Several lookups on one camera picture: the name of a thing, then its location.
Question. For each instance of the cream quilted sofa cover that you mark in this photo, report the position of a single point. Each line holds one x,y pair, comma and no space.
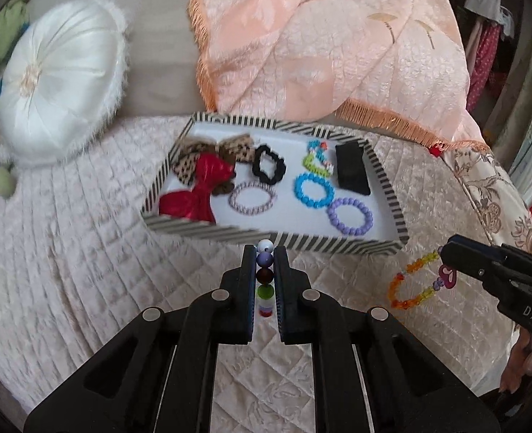
89,234

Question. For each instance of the peach fringed blanket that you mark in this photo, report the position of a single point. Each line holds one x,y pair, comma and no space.
315,54

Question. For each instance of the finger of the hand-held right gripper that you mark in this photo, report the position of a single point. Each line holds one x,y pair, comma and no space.
469,255

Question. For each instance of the white round cushion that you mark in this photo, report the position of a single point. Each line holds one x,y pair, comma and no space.
58,76

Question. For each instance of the small red tassel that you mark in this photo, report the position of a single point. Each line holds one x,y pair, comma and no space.
436,149

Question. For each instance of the person's right hand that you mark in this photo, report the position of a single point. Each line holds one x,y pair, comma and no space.
516,370

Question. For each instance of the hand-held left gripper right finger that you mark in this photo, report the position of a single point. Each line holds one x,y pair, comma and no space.
280,288

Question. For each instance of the red dotted garment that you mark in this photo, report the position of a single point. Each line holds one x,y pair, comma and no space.
485,63

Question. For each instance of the striped tray box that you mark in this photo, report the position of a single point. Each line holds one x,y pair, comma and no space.
286,181

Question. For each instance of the black rectangular hair clip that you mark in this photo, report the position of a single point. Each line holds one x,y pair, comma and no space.
351,169

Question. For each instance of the beige floral cushion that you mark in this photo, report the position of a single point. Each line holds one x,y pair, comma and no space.
487,189

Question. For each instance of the leopard print hair bow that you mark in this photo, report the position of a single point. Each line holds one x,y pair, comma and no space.
189,162

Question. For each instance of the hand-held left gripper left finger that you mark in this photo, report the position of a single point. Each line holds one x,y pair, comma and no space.
248,288

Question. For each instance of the black scrunchie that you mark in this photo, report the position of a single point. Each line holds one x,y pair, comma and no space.
257,164

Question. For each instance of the red hair bow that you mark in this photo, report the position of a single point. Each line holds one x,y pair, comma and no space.
202,189

